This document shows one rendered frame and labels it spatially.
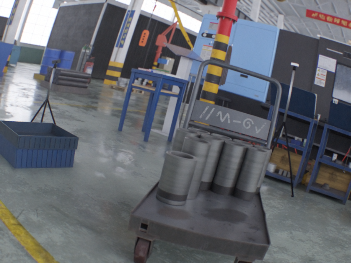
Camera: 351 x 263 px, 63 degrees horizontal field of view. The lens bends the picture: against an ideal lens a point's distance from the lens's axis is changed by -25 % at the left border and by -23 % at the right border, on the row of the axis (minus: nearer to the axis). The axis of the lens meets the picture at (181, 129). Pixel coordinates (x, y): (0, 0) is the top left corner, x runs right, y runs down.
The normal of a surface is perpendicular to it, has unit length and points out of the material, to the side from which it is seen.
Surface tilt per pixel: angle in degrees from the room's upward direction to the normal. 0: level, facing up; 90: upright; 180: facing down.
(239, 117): 82
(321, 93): 86
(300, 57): 86
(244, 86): 86
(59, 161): 90
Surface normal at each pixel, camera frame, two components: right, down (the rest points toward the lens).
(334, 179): -0.55, -0.03
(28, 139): 0.80, 0.27
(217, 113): -0.11, -0.04
